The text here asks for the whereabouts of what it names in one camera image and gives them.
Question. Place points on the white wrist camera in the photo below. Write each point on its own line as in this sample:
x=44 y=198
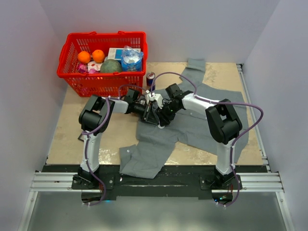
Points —
x=149 y=96
x=158 y=98

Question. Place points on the orange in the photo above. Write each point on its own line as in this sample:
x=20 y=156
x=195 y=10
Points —
x=84 y=57
x=98 y=56

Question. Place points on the Red Bull drink can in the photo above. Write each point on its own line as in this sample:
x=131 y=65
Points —
x=149 y=79

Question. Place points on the blue snack bag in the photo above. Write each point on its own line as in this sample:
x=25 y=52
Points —
x=131 y=67

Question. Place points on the right orange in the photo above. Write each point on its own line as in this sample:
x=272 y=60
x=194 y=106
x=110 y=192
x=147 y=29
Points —
x=98 y=56

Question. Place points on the white blue carton box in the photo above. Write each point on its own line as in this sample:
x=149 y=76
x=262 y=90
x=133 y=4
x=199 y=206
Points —
x=127 y=54

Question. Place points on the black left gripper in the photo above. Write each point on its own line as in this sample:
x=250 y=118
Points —
x=148 y=115

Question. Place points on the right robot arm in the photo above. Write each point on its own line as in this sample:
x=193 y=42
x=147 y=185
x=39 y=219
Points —
x=223 y=122

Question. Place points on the red plastic shopping basket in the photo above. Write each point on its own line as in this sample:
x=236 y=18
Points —
x=102 y=84

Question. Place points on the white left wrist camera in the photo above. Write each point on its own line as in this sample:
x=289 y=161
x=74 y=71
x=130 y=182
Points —
x=149 y=96

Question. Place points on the left orange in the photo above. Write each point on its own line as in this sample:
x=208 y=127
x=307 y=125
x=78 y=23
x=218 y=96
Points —
x=84 y=57

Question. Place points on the pink snack packet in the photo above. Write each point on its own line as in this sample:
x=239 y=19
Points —
x=89 y=68

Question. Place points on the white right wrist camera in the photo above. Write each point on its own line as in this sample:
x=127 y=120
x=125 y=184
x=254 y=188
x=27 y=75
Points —
x=158 y=98

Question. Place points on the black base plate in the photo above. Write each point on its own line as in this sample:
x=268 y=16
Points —
x=171 y=181

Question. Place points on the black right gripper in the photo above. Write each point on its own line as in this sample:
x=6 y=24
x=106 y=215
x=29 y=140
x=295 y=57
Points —
x=164 y=119

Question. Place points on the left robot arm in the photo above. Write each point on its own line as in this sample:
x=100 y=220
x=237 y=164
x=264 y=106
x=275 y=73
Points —
x=94 y=120

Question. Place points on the green melon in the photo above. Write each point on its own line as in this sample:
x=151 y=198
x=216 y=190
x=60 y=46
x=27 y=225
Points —
x=111 y=66

